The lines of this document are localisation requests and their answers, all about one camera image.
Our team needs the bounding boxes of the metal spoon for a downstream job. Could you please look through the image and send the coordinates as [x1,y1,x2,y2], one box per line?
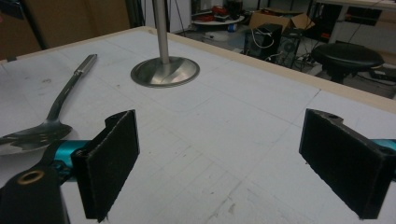
[0,53,98,156]

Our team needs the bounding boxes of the black round stool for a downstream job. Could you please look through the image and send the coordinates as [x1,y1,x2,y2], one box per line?
[310,41,386,85]

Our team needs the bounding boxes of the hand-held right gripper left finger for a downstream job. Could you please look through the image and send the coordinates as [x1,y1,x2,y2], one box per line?
[70,109,141,223]

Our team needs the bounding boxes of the white desk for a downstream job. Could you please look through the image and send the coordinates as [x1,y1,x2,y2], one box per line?
[311,0,396,54]

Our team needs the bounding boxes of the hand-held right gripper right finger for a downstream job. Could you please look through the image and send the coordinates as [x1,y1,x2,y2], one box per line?
[298,107,396,220]

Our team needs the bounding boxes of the black computer tower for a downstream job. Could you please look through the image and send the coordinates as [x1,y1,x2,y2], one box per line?
[242,22,284,61]

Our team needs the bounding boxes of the cardboard box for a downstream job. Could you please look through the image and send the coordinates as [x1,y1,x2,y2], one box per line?
[247,9,316,32]

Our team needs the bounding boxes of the brown cardboard panel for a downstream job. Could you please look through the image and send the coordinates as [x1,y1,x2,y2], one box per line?
[0,0,132,62]

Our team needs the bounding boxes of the white round table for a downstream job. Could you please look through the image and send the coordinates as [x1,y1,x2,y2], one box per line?
[191,14,247,26]

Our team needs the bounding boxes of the metal stand with round base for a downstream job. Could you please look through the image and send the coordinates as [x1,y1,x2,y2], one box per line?
[130,0,201,89]

